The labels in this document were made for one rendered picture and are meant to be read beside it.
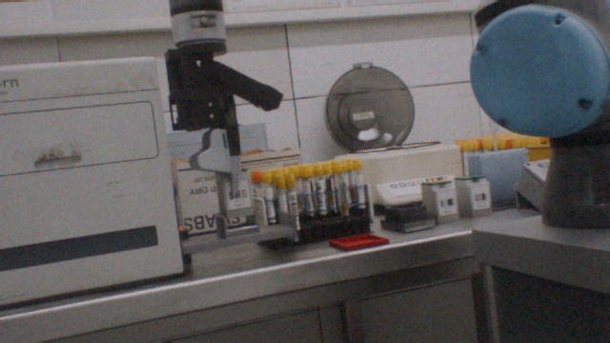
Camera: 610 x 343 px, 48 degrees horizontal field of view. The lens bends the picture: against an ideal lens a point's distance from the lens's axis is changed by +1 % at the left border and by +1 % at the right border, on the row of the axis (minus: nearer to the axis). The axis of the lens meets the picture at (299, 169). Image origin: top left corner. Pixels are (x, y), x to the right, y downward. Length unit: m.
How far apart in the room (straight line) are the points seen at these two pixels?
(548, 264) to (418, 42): 1.15
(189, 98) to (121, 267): 0.24
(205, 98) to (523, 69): 0.46
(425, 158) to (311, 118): 0.39
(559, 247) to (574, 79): 0.17
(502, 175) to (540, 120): 0.62
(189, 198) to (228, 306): 0.33
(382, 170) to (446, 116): 0.52
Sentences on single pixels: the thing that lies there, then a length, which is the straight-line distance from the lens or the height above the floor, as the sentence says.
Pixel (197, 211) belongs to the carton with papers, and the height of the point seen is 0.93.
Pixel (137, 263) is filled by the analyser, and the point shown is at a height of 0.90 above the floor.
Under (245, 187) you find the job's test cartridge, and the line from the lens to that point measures 0.96.
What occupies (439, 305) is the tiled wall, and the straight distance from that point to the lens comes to 1.85.
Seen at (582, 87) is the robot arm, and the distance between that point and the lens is 0.62.
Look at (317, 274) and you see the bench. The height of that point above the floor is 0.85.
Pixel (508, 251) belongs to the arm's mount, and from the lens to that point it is 0.77.
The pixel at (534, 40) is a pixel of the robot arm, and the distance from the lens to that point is 0.63.
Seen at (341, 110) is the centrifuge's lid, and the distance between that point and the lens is 1.64.
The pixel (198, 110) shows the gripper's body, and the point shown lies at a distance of 0.94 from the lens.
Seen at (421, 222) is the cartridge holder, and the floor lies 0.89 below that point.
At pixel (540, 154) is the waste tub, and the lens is 1.33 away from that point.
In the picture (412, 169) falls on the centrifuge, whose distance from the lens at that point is 1.36.
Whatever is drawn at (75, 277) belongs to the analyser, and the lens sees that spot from 0.92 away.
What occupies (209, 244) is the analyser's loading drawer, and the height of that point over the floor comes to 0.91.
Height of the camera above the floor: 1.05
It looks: 3 degrees down
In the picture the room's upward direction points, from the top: 7 degrees counter-clockwise
